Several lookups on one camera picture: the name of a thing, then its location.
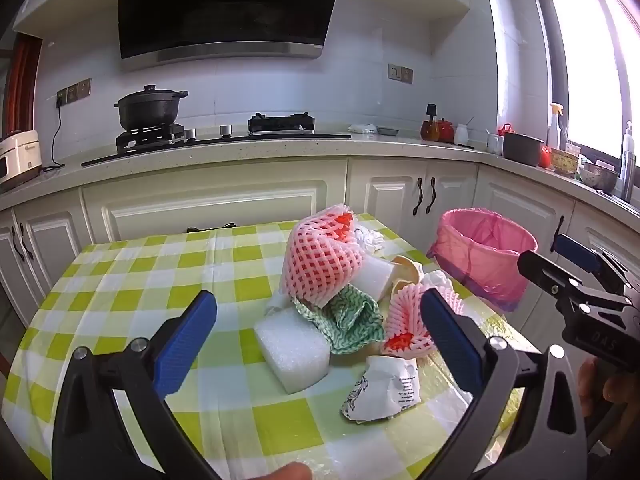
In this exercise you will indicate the black range hood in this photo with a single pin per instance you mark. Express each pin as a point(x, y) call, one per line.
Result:
point(225, 10)

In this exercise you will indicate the white cup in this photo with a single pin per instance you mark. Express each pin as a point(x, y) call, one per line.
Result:
point(495, 143)

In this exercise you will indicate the black glass gas cooktop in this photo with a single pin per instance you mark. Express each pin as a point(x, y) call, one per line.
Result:
point(225, 146)

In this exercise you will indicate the green checked tablecloth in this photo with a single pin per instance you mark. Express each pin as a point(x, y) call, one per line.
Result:
point(125, 285)

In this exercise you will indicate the large white foam block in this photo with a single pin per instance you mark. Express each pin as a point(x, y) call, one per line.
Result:
point(292, 350)

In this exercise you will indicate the white rice cooker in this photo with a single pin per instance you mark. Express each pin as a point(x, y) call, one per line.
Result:
point(17, 157)

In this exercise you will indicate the small metal tray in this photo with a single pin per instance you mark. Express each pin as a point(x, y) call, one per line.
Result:
point(389, 131)

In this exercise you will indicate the black cooking pot with lid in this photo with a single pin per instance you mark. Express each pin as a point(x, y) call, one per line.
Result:
point(150, 110)

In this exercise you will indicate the small white foam block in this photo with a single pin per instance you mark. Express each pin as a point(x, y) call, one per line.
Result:
point(375, 277)

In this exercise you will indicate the crushed printed paper cup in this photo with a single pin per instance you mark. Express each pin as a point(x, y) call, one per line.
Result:
point(380, 390)

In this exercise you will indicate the white plastic bag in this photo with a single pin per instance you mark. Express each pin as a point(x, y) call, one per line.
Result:
point(362, 129)

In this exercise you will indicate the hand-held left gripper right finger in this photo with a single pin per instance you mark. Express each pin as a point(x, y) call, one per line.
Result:
point(450, 340)

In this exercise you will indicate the small pink foam net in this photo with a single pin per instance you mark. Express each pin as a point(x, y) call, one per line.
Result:
point(405, 310)

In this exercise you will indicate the red lidded pot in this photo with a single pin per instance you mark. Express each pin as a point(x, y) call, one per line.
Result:
point(445, 131)

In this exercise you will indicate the glass oil bottle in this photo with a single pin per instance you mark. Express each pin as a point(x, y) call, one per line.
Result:
point(429, 127)

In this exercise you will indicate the grey wall socket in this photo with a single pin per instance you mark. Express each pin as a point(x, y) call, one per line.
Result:
point(394, 72)
point(406, 75)

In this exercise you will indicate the trash bin with pink bag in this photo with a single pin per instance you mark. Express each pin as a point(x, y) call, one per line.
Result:
point(480, 260)

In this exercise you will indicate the green patterned cloth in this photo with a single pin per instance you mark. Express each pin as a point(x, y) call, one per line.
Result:
point(345, 320)

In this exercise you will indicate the white lower kitchen cabinet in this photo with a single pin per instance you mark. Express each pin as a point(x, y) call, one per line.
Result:
point(200, 205)

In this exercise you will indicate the white tissue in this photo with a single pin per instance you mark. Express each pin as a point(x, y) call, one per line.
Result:
point(370, 240)
point(437, 280)

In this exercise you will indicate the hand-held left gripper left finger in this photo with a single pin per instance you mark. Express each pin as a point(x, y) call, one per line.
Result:
point(185, 345)

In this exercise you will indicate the pump dispenser bottle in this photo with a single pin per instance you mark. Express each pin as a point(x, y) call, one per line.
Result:
point(628, 160)

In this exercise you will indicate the person's right hand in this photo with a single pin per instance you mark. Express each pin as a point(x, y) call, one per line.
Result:
point(602, 387)

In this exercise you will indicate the black burner grate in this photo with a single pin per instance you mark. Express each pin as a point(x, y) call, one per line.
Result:
point(150, 135)
point(280, 124)

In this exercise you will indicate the large pink foam net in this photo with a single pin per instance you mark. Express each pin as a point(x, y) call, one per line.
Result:
point(320, 260)

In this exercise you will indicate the grey inner cooker pot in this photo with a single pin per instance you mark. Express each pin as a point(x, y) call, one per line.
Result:
point(522, 149)

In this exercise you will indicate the red plastic bag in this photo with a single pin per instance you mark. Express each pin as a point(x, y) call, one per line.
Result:
point(545, 157)

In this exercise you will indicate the white speckled countertop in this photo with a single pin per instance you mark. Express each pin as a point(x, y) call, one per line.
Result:
point(300, 149)

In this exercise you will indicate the silver stove knob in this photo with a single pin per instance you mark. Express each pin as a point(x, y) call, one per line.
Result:
point(226, 131)
point(190, 134)

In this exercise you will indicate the yellow patterned bowl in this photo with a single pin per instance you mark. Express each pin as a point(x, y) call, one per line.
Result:
point(565, 162)

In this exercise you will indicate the kitchen window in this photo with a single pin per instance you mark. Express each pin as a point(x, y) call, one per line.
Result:
point(585, 60)

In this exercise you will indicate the white spray bottle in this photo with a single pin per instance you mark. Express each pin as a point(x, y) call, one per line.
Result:
point(554, 130)

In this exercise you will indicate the reddish brown door frame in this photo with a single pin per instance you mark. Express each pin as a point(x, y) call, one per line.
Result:
point(22, 80)

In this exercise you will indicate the grey triple wall outlet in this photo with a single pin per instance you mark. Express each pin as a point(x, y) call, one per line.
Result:
point(74, 92)

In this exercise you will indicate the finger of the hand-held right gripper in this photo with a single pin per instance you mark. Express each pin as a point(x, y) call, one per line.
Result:
point(575, 252)
point(545, 272)

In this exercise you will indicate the metal bowl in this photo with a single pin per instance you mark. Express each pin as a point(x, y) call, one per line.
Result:
point(599, 177)

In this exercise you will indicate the person's left hand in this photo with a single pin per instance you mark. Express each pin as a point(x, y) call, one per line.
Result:
point(285, 474)

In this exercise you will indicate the white jar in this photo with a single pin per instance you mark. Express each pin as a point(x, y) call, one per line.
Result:
point(460, 135)

